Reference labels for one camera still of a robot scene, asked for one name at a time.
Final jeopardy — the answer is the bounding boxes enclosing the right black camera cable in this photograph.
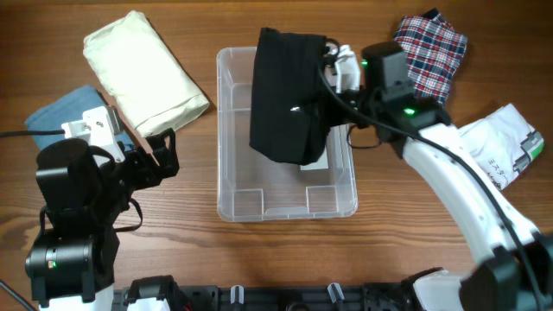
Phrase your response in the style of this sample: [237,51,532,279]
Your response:
[317,64,545,311]

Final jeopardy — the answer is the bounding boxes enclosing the black camera cable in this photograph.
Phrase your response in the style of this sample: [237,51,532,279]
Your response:
[0,128,66,139]
[317,64,545,311]

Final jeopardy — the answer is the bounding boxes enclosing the clear plastic storage container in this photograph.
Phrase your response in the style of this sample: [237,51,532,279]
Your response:
[216,47,359,222]

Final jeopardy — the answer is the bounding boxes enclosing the left black camera cable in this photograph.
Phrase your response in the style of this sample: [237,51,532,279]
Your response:
[0,128,66,139]

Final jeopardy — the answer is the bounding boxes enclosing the white label in container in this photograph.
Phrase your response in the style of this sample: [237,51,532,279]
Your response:
[300,156,328,171]

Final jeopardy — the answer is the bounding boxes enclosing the cream folded cloth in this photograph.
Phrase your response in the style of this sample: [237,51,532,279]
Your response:
[83,10,209,137]

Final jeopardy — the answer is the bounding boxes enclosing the red blue plaid shirt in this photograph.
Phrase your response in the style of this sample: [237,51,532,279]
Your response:
[393,8,468,106]

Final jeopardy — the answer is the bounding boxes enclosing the blue folded jeans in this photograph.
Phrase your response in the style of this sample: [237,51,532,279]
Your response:
[24,85,135,151]

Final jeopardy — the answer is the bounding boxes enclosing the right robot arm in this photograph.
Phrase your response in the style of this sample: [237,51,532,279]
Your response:
[327,41,552,310]

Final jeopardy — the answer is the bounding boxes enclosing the white printed t-shirt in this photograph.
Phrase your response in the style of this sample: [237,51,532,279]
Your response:
[459,104,544,190]

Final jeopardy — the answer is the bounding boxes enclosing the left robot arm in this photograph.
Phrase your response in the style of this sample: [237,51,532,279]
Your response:
[25,129,180,310]

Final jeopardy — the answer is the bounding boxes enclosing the black garment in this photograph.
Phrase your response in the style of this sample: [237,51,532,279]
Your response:
[250,28,330,165]

